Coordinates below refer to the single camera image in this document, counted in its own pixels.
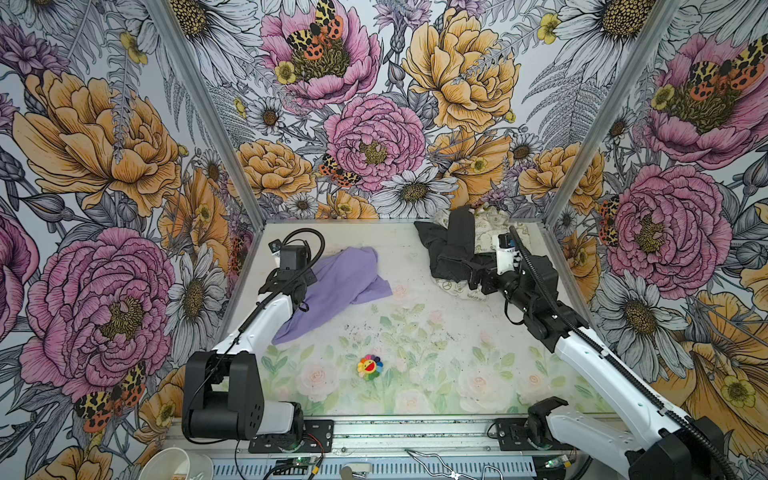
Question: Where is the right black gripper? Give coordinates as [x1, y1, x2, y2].
[461, 254, 534, 313]

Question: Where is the metal wire hook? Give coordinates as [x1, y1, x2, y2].
[405, 449, 504, 480]

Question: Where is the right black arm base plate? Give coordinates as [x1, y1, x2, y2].
[486, 417, 572, 452]

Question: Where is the white paper cup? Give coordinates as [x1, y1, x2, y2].
[139, 447, 214, 480]

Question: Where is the white green printed cloth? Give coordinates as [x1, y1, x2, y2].
[433, 207, 532, 301]

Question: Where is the rainbow flower sticker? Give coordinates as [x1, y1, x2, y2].
[357, 354, 383, 381]

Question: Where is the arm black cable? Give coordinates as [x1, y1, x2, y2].
[508, 225, 742, 480]
[185, 227, 326, 445]

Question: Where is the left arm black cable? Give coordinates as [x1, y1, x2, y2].
[185, 227, 326, 445]

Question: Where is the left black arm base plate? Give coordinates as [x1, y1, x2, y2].
[247, 419, 335, 454]

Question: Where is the aluminium front rail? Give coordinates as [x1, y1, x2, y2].
[164, 414, 579, 460]

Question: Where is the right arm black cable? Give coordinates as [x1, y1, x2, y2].
[508, 225, 742, 480]

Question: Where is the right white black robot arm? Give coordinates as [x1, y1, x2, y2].
[470, 229, 737, 479]

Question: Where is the purple cloth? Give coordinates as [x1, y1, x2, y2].
[272, 247, 392, 345]

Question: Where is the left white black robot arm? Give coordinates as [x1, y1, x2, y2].
[181, 229, 320, 447]

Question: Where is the black cloth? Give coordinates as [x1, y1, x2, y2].
[414, 206, 496, 289]

